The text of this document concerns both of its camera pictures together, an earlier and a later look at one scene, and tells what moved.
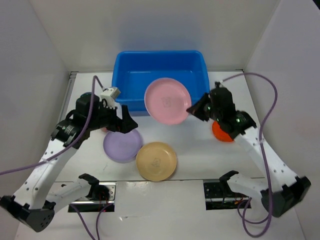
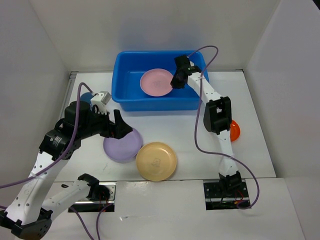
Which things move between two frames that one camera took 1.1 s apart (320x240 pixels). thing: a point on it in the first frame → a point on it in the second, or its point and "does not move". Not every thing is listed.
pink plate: (167, 100) → (156, 82)
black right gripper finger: (201, 109) → (179, 80)
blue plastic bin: (133, 71) does not move
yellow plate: (156, 161) does not move
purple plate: (122, 147) does not move
